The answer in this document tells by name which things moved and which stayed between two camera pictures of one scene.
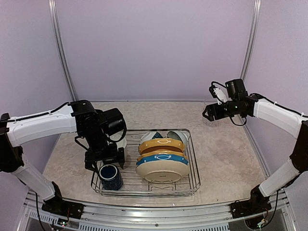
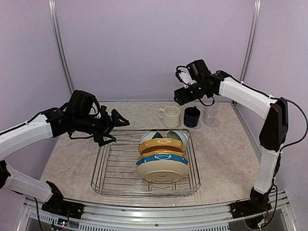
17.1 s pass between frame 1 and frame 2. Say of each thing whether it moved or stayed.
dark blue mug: moved
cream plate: stayed
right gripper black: moved
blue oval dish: stayed
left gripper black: moved
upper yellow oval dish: stayed
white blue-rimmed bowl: stayed
